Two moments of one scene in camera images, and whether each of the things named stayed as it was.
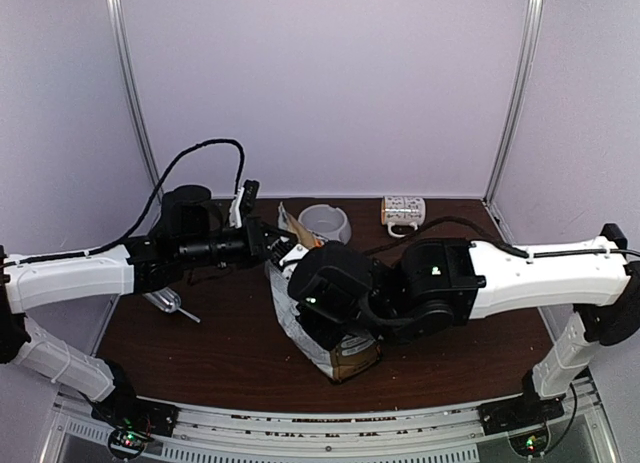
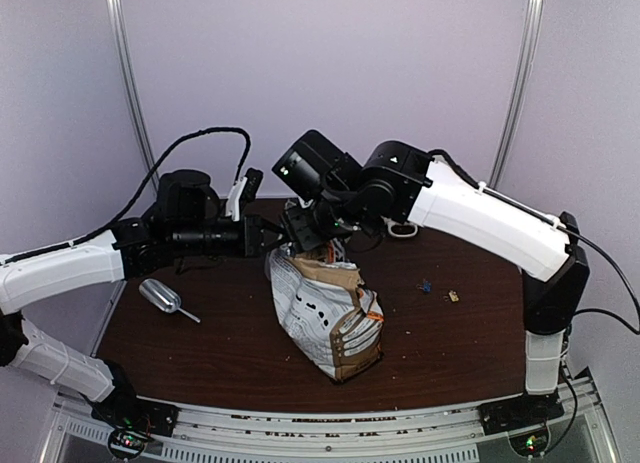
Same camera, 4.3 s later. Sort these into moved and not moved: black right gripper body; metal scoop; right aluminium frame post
Moved: black right gripper body
Not moved: metal scoop; right aluminium frame post
